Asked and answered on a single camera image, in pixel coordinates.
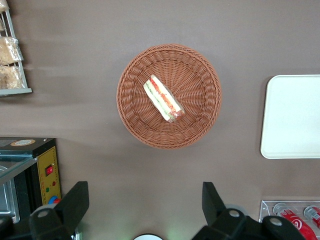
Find tray of packaged snacks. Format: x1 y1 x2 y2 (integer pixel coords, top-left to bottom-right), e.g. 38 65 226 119
0 7 33 97

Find red cola bottle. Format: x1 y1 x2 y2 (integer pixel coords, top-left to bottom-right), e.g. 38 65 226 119
273 202 318 240
303 205 320 230

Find clear acrylic bottle rack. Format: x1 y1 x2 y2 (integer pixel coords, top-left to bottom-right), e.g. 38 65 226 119
258 199 320 240

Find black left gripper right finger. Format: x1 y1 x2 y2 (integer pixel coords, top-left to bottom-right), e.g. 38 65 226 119
191 181 263 240

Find layered sandwich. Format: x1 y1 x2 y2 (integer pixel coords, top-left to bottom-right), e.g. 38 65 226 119
142 74 186 124

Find black food warmer yellow panel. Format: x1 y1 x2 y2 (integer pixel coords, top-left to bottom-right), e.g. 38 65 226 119
0 136 62 224

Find round brown wicker basket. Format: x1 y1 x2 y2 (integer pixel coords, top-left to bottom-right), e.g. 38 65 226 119
116 43 223 150

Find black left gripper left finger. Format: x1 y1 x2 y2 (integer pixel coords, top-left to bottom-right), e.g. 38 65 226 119
28 181 90 240

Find cream rectangular tray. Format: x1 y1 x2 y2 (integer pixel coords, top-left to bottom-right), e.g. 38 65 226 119
260 74 320 160

